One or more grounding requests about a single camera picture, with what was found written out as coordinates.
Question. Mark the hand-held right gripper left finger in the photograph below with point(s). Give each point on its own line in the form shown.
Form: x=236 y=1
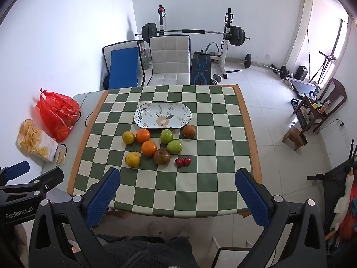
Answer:
x=103 y=199

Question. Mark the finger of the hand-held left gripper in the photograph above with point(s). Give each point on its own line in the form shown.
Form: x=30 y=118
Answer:
x=15 y=170
x=47 y=180

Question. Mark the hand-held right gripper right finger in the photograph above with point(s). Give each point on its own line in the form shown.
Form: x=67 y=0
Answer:
x=252 y=201

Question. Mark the yellow pear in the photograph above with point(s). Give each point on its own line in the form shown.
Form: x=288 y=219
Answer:
x=132 y=159

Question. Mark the yellow round citrus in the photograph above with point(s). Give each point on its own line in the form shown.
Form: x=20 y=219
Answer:
x=128 y=137

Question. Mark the orange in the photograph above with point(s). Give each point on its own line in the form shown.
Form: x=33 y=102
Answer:
x=148 y=148
x=143 y=135

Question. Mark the dark red green apple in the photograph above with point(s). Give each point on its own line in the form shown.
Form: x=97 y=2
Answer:
x=161 y=156

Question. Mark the red cherry tomato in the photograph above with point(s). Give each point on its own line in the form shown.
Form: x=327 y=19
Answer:
x=187 y=160
x=179 y=162

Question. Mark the brown round fruit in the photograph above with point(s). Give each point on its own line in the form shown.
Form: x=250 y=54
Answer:
x=189 y=131

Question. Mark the oval floral ceramic plate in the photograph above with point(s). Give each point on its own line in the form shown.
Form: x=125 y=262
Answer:
x=156 y=113

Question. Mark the small white paper bag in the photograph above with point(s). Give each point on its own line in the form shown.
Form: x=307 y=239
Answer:
x=60 y=155

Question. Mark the clear bag of chips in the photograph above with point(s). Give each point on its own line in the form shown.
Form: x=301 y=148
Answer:
x=35 y=139

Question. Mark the grey slipper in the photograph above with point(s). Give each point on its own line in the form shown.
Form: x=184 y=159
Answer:
x=156 y=229

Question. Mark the green white checkered tablecloth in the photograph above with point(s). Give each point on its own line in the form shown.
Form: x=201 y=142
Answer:
x=167 y=189

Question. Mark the red plastic bag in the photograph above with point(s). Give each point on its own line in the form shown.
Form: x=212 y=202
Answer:
x=57 y=111

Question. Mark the person's dark trousers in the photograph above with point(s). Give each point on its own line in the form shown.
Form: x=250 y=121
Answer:
x=150 y=254

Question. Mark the small wooden stool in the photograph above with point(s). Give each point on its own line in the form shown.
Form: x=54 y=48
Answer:
x=294 y=136

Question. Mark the dumbbell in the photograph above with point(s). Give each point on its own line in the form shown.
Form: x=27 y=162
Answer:
x=216 y=79

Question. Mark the blue mat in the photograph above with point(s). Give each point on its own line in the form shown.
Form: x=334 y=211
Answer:
x=123 y=68

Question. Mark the small barbell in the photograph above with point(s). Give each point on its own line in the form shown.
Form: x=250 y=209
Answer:
x=247 y=60

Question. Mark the black blue weight bench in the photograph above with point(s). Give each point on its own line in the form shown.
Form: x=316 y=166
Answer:
x=200 y=68

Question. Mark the grey folded mattress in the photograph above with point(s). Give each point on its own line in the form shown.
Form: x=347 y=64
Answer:
x=122 y=44

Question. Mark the white padded chair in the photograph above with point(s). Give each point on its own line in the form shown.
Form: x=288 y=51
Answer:
x=168 y=58

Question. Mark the white barbell rack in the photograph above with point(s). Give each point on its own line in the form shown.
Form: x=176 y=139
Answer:
x=226 y=47

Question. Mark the black tripod stand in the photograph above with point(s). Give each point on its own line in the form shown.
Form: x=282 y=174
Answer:
x=325 y=61

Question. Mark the barbell with black plates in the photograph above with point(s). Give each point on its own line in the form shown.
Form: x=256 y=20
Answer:
x=237 y=35

